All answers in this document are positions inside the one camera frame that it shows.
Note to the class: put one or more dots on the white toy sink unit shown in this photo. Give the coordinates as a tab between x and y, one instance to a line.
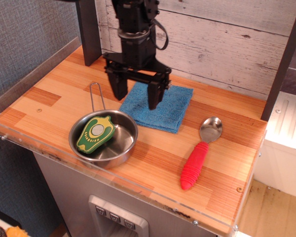
276	165

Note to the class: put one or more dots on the orange brown object bottom left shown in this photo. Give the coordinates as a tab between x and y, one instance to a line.
13	232

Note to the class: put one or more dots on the dark grey right post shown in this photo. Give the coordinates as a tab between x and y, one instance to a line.
280	75

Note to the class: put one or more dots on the green yellow toy pepper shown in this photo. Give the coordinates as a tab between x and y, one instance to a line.
95	133

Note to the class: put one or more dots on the dark grey post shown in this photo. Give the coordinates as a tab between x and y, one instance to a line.
89	30
280	75

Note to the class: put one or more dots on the blue cloth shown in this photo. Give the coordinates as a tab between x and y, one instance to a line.
169	113

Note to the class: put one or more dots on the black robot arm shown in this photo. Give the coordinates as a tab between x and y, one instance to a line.
137	16

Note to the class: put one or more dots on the grey toy kitchen cabinet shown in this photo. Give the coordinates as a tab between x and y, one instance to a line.
71	190

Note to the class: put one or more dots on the silver button panel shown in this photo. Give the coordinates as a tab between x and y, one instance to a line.
111	220

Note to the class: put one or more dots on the small metal pot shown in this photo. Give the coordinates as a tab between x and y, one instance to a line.
115	151

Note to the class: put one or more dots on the dark grey left post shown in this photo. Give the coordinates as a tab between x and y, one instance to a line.
89	30

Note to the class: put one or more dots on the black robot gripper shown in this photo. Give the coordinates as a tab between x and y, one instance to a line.
138	62

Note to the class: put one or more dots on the clear acrylic front guard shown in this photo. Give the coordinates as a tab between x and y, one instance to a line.
151	170

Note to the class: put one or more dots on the red handled metal spoon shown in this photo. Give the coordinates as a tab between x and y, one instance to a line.
210	131

